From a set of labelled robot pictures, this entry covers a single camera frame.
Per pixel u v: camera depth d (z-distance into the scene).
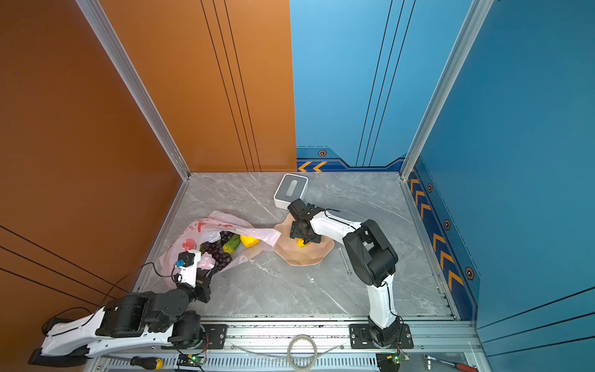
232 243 0.91
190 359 0.71
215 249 0.86
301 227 0.70
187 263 0.56
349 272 0.87
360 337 0.72
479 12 0.70
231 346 0.72
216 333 0.74
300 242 0.92
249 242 0.89
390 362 0.70
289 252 0.92
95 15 0.70
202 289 0.58
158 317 0.49
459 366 0.68
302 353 0.71
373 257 0.51
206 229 0.76
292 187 1.11
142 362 0.68
